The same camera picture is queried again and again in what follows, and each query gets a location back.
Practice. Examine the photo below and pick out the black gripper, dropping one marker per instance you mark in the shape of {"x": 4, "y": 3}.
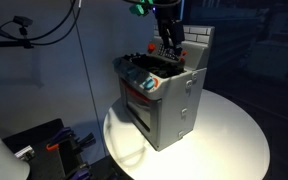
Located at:
{"x": 169, "y": 13}

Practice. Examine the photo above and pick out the small red stove button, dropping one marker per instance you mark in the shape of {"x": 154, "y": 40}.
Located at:
{"x": 184, "y": 52}
{"x": 182, "y": 60}

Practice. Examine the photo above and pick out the grey toy stove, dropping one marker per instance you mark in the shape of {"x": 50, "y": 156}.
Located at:
{"x": 174, "y": 110}

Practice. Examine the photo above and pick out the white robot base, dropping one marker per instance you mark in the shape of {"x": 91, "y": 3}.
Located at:
{"x": 0, "y": 156}

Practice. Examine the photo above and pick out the red round stove knob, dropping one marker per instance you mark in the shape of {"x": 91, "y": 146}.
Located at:
{"x": 151, "y": 47}

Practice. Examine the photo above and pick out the black stove burner grate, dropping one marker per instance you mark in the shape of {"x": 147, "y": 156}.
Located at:
{"x": 154, "y": 65}

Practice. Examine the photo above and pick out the blue lever stove knob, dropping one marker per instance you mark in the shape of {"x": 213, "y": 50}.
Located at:
{"x": 130, "y": 71}

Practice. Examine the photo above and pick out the blue round stove knob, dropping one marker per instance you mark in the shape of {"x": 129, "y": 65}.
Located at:
{"x": 117, "y": 62}

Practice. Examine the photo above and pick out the round white table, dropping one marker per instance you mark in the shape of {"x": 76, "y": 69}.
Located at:
{"x": 224, "y": 143}

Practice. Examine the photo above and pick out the orange clamp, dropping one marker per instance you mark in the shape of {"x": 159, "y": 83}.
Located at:
{"x": 52, "y": 146}

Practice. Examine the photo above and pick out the black equipment box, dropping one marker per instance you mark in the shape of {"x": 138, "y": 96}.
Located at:
{"x": 50, "y": 163}

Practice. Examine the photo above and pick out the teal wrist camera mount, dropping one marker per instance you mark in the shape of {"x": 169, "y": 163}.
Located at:
{"x": 139, "y": 8}

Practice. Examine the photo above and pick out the black camera on stand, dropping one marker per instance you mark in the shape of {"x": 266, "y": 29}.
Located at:
{"x": 22, "y": 21}

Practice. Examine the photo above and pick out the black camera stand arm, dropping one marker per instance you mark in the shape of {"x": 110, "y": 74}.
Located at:
{"x": 7, "y": 43}

